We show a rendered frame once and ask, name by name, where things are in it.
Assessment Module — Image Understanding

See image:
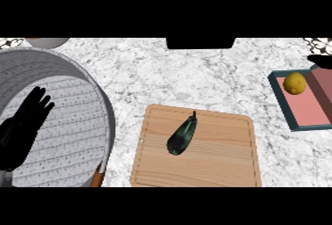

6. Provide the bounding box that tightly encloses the dark green eggplant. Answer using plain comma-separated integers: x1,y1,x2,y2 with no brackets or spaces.
166,110,198,156

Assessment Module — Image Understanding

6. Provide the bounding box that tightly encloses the large grey pot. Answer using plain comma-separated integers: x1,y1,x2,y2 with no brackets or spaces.
0,47,117,188

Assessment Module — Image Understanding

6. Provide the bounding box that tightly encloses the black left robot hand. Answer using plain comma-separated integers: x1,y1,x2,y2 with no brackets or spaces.
0,85,56,172

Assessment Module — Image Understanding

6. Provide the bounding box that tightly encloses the grey round bowl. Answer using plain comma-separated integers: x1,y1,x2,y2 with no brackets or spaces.
25,38,70,50

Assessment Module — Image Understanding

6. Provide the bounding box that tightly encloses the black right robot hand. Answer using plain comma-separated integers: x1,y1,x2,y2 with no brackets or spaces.
306,54,332,70

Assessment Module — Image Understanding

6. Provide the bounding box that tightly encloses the orange wooden handle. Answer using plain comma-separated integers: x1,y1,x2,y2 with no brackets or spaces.
90,160,107,188

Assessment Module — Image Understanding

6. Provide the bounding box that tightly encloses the yellow lemon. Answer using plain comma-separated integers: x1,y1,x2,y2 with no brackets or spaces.
284,71,309,96

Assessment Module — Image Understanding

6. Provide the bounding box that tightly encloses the black appliance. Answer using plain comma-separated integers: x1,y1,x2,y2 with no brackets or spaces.
166,38,238,50

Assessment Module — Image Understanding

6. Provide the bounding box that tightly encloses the teal and pink box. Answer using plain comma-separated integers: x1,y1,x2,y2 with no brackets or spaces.
267,64,332,132

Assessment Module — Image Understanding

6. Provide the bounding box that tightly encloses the wooden cutting board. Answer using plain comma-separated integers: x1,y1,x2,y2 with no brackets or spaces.
130,104,263,188

